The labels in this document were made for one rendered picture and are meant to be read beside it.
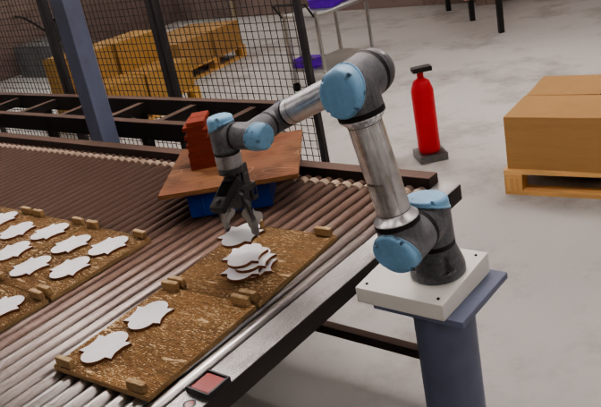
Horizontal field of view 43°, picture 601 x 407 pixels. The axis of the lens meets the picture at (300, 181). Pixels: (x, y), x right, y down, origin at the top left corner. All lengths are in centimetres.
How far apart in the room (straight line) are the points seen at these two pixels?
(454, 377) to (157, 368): 81
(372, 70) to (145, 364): 90
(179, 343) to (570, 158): 308
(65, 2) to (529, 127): 262
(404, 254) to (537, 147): 285
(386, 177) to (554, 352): 172
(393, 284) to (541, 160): 269
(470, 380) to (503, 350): 117
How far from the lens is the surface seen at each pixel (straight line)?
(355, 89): 170
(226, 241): 217
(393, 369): 332
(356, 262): 221
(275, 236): 242
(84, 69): 385
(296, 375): 339
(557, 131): 455
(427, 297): 199
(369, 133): 176
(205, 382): 183
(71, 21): 382
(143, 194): 312
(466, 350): 215
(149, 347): 201
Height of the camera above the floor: 194
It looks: 21 degrees down
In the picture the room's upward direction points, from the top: 11 degrees counter-clockwise
